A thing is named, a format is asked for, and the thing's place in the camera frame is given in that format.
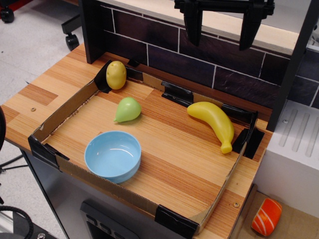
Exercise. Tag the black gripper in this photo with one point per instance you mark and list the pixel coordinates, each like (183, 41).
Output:
(192, 10)

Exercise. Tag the green toy pear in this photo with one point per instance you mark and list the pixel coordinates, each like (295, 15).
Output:
(128, 109)

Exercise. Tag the light blue bowl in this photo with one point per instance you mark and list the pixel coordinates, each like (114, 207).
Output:
(113, 155)

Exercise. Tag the light wooden shelf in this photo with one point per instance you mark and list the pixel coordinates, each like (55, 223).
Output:
(267, 37)

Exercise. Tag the yellow toy banana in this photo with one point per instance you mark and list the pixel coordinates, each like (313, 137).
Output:
(217, 119)

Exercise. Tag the yellow toy potato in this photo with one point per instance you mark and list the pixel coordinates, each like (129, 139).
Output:
(116, 75)

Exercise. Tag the black chair caster base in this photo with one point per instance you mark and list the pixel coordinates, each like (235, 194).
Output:
(68, 27)

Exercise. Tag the white toy sink unit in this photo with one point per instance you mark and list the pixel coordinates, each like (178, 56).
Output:
(289, 171)

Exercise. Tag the orange salmon sushi toy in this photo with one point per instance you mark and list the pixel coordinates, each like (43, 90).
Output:
(267, 217)

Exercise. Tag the black caster wheel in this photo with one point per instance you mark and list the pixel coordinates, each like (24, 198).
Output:
(7, 15)

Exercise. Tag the black oven control panel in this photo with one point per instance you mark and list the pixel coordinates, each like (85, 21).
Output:
(106, 224)

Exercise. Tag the black right upright post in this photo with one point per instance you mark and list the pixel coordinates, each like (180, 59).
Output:
(308, 26)

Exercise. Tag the black upright post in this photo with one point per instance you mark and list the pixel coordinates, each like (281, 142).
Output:
(92, 28)
(308, 26)

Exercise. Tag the black left upright post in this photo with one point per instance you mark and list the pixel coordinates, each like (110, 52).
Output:
(92, 28)

